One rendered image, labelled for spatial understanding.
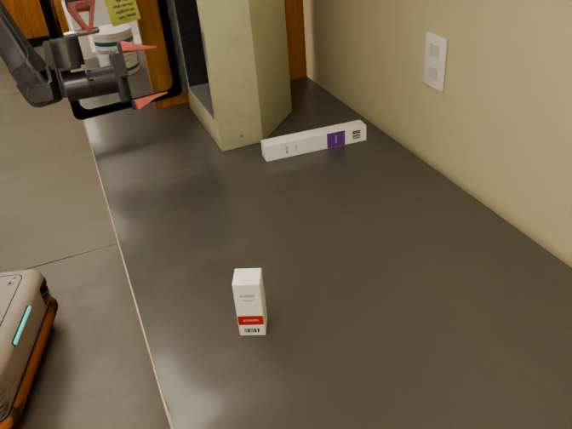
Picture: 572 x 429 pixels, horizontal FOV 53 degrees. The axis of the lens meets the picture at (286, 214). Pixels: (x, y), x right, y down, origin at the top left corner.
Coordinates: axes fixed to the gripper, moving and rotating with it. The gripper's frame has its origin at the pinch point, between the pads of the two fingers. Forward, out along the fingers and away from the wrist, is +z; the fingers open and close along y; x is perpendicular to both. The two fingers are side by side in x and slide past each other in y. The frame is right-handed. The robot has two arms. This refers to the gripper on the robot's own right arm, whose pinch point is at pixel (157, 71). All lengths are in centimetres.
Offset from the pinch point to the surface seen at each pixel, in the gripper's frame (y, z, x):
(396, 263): -41, 27, -44
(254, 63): -2.4, 22.9, 3.5
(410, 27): -1, 55, -13
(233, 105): -10.9, 16.5, 6.4
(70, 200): -55, -39, 202
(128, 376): -101, -28, 68
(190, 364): -43, -12, -51
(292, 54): -2, 47, 43
